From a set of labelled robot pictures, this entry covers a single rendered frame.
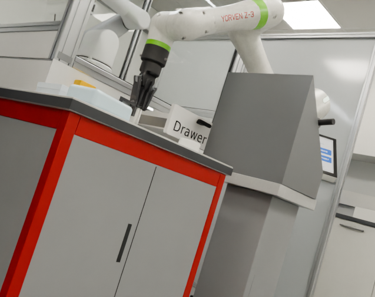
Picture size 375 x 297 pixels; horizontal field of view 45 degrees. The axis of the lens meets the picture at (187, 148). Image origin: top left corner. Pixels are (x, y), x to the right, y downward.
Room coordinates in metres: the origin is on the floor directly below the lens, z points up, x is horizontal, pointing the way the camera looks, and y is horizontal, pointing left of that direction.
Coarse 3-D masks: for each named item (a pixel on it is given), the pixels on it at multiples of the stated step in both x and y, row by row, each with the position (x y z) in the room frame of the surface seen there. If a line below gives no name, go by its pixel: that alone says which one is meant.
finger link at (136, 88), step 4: (140, 76) 1.55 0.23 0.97; (140, 80) 1.55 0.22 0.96; (136, 84) 1.56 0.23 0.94; (140, 84) 1.56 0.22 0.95; (132, 88) 1.57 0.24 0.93; (136, 88) 1.56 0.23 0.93; (132, 92) 1.57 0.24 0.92; (136, 92) 1.56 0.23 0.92; (132, 96) 1.57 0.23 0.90; (136, 96) 1.56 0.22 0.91; (136, 100) 1.57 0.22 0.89
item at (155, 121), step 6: (144, 114) 1.71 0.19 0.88; (150, 114) 1.69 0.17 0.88; (156, 114) 1.67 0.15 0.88; (162, 114) 1.65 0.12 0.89; (144, 120) 1.70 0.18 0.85; (150, 120) 1.68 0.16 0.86; (156, 120) 1.66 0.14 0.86; (162, 120) 1.64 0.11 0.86; (144, 126) 1.72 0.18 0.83; (150, 126) 1.68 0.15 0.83; (156, 126) 1.66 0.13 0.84; (162, 126) 1.63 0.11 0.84; (156, 132) 1.79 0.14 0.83; (162, 132) 1.72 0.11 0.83; (168, 138) 1.88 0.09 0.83; (174, 138) 1.81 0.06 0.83
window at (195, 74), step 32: (96, 0) 1.64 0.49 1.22; (128, 0) 1.74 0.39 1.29; (160, 0) 1.85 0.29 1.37; (192, 0) 1.97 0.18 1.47; (224, 0) 2.12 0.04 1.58; (96, 32) 1.67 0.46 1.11; (128, 32) 1.78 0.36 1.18; (224, 32) 2.17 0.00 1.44; (96, 64) 1.71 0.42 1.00; (128, 64) 1.81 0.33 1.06; (192, 64) 2.06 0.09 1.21; (224, 64) 2.22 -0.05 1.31; (160, 96) 1.97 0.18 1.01; (192, 96) 2.11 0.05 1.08
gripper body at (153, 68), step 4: (144, 64) 1.58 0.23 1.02; (148, 64) 1.57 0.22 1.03; (152, 64) 1.57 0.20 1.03; (156, 64) 1.58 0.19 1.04; (140, 68) 1.59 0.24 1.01; (144, 68) 1.57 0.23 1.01; (148, 68) 1.57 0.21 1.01; (152, 68) 1.57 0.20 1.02; (156, 68) 1.58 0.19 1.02; (160, 68) 1.59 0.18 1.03; (144, 72) 1.57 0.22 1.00; (148, 72) 1.58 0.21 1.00; (152, 72) 1.58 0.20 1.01; (156, 72) 1.58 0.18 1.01; (160, 72) 1.61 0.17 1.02; (144, 76) 1.57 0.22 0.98; (148, 76) 1.59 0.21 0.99; (152, 76) 1.61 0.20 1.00; (156, 76) 1.60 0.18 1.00; (144, 80) 1.58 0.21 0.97; (152, 80) 1.62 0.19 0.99; (144, 84) 1.58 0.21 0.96; (148, 84) 1.61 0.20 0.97
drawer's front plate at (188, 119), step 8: (176, 104) 1.59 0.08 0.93; (176, 112) 1.60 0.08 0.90; (184, 112) 1.63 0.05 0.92; (168, 120) 1.59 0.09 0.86; (184, 120) 1.64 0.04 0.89; (192, 120) 1.67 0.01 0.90; (168, 128) 1.59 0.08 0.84; (176, 128) 1.62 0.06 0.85; (184, 128) 1.65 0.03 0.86; (192, 128) 1.68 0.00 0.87; (200, 128) 1.71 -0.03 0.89; (208, 128) 1.74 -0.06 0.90; (176, 136) 1.63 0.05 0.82; (184, 136) 1.66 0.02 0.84; (200, 136) 1.72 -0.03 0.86
